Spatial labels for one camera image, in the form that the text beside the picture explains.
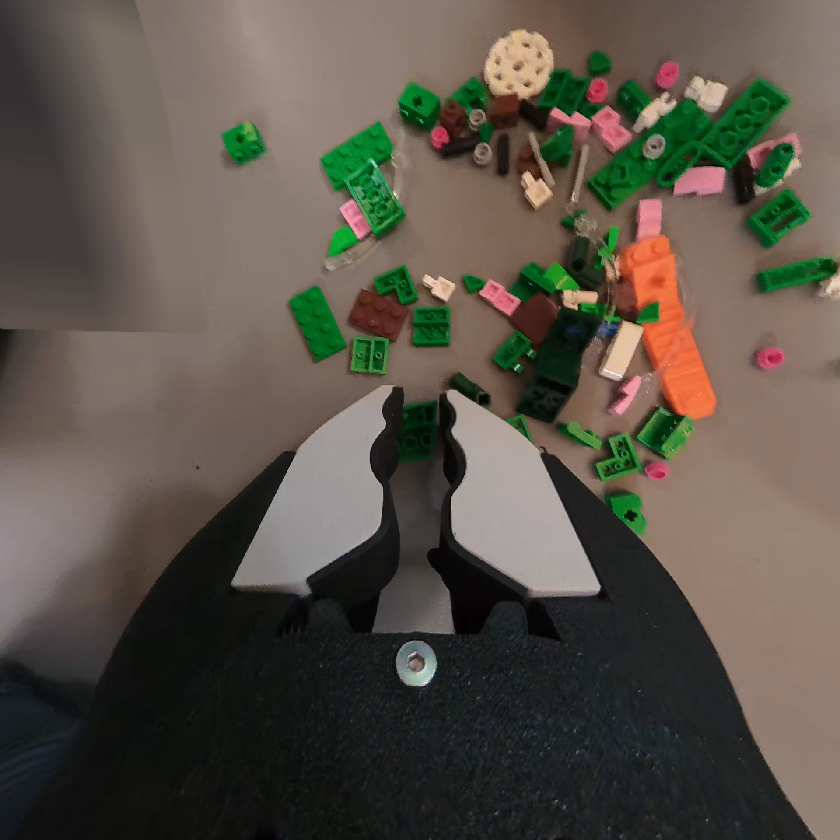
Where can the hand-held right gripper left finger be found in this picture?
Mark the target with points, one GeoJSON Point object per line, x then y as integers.
{"type": "Point", "coordinates": [315, 518]}

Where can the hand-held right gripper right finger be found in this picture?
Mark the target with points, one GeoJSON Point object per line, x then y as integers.
{"type": "Point", "coordinates": [518, 518]}

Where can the green two-by-two lego piece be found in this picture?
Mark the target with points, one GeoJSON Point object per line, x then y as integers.
{"type": "Point", "coordinates": [420, 426]}

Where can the pile of loose lego pieces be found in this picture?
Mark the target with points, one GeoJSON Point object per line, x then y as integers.
{"type": "Point", "coordinates": [317, 325]}

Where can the small green lego brick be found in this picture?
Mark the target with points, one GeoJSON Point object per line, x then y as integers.
{"type": "Point", "coordinates": [243, 143]}

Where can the orange brick separator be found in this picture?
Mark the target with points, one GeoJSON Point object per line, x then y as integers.
{"type": "Point", "coordinates": [682, 374]}

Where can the person's own torso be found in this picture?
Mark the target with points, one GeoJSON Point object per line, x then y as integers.
{"type": "Point", "coordinates": [33, 754]}

